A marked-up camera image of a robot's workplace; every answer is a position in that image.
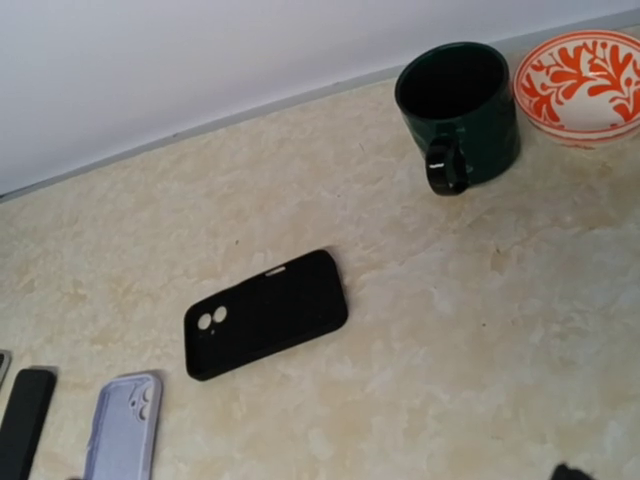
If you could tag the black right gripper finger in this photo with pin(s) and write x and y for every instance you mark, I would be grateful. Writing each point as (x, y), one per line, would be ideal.
(566, 472)

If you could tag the black smartphone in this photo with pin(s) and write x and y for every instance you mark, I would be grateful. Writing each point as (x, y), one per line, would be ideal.
(24, 419)

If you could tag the black phone case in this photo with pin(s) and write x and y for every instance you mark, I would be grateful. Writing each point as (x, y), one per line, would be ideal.
(295, 302)

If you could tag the red white patterned bowl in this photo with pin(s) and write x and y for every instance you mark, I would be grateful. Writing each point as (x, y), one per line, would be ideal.
(581, 88)

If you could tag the dark green mug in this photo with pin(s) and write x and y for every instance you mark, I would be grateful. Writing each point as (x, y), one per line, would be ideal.
(457, 103)

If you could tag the green edged smartphone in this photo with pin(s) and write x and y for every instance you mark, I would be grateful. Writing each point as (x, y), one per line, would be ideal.
(5, 362)

